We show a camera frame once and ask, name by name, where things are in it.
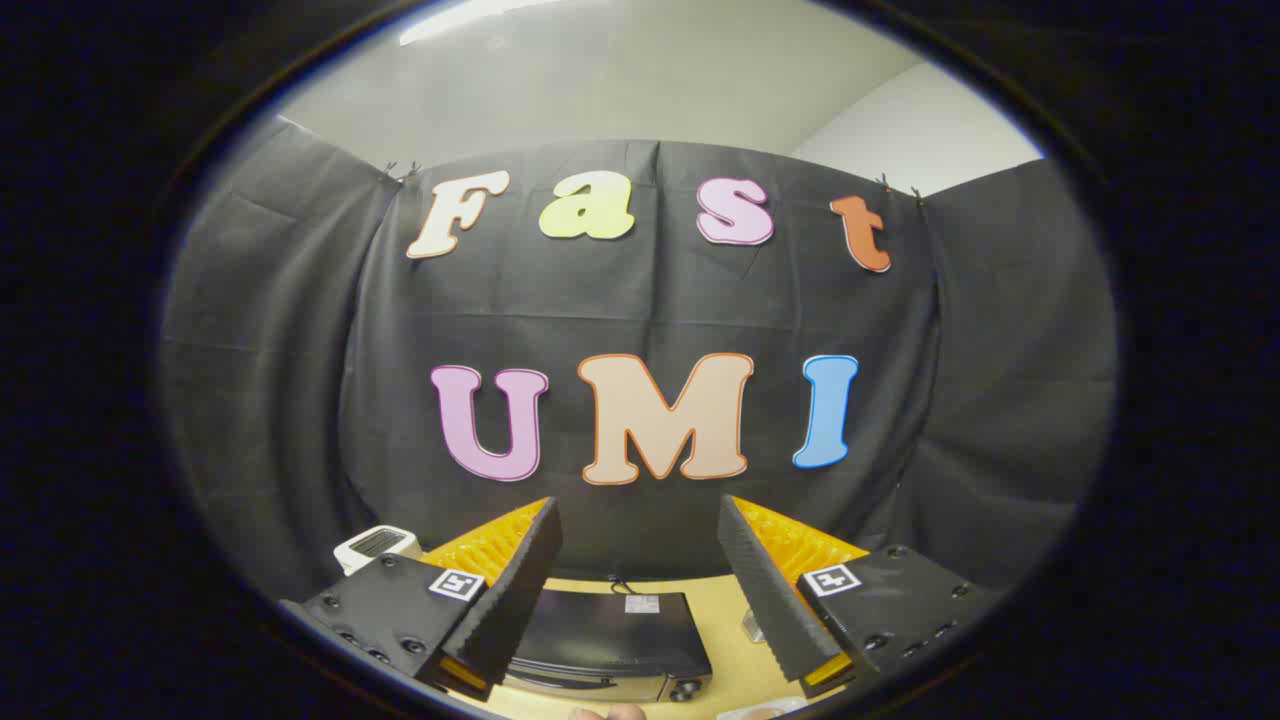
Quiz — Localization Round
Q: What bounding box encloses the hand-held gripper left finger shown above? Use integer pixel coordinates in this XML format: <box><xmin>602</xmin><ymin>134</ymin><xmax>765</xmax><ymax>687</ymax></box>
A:
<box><xmin>278</xmin><ymin>496</ymin><xmax>564</xmax><ymax>701</ymax></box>

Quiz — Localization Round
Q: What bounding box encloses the black toaster oven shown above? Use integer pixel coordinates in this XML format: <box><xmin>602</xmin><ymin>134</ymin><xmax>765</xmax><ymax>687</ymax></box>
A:
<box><xmin>505</xmin><ymin>588</ymin><xmax>714</xmax><ymax>704</ymax></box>

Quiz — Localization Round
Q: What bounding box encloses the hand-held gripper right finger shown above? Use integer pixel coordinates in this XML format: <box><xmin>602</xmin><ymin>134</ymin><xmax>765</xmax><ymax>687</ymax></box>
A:
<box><xmin>716</xmin><ymin>493</ymin><xmax>1004</xmax><ymax>700</ymax></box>

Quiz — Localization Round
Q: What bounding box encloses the white plastic appliance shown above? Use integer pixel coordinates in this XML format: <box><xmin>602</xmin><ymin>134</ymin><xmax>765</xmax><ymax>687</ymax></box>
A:
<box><xmin>333</xmin><ymin>524</ymin><xmax>421</xmax><ymax>577</ymax></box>

